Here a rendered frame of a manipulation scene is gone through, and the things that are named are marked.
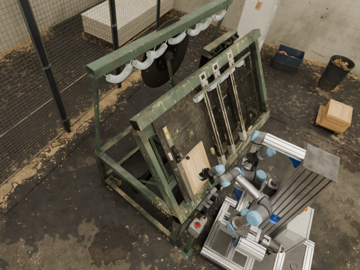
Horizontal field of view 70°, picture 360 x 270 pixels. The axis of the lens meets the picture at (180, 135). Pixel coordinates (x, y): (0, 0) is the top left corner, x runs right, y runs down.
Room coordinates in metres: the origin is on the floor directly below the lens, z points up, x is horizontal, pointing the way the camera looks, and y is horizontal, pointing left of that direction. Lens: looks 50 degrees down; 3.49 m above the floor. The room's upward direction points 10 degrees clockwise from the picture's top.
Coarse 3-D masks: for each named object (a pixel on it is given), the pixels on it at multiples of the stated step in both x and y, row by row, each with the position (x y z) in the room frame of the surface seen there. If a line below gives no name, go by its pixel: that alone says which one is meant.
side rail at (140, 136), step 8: (136, 136) 1.35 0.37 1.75; (144, 136) 1.35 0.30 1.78; (144, 144) 1.30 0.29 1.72; (144, 152) 1.30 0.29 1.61; (152, 152) 1.31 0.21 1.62; (152, 160) 1.26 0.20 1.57; (152, 168) 1.25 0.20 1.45; (160, 168) 1.26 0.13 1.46; (160, 176) 1.21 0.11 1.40; (160, 184) 1.20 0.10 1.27; (168, 184) 1.21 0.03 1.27; (168, 192) 1.16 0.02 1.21; (168, 200) 1.13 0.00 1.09; (176, 208) 1.10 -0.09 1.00
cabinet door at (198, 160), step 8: (200, 144) 1.75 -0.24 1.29; (192, 152) 1.63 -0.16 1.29; (200, 152) 1.70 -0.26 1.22; (184, 160) 1.51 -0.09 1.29; (192, 160) 1.57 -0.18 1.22; (200, 160) 1.65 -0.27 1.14; (184, 168) 1.45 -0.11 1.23; (192, 168) 1.52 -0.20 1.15; (200, 168) 1.59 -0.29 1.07; (192, 176) 1.46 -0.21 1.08; (192, 184) 1.40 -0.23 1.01; (200, 184) 1.47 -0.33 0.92
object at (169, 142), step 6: (162, 126) 1.56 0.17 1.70; (162, 132) 1.52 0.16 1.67; (168, 132) 1.54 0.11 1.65; (168, 144) 1.47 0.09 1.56; (174, 162) 1.42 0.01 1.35; (180, 162) 1.44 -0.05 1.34; (180, 168) 1.40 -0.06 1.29; (180, 174) 1.38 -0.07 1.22; (186, 180) 1.37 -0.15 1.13; (186, 186) 1.33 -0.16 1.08; (186, 192) 1.31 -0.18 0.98; (192, 192) 1.33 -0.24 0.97; (192, 198) 1.29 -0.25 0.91
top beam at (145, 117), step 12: (252, 36) 3.04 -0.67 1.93; (228, 48) 2.69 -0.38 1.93; (240, 48) 2.76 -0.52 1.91; (216, 60) 2.37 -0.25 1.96; (180, 84) 1.92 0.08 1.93; (192, 84) 1.96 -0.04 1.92; (168, 96) 1.69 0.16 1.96; (180, 96) 1.78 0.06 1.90; (156, 108) 1.54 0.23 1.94; (168, 108) 1.62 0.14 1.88; (132, 120) 1.37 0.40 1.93; (144, 120) 1.39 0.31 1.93
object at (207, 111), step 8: (200, 80) 2.05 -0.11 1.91; (200, 88) 2.06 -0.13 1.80; (208, 104) 2.04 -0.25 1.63; (208, 112) 1.98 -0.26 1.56; (208, 120) 1.97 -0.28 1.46; (208, 128) 1.96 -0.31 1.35; (216, 128) 1.97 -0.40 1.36; (216, 136) 1.92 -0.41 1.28; (216, 144) 1.88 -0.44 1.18; (216, 152) 1.86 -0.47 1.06; (224, 160) 1.83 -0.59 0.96
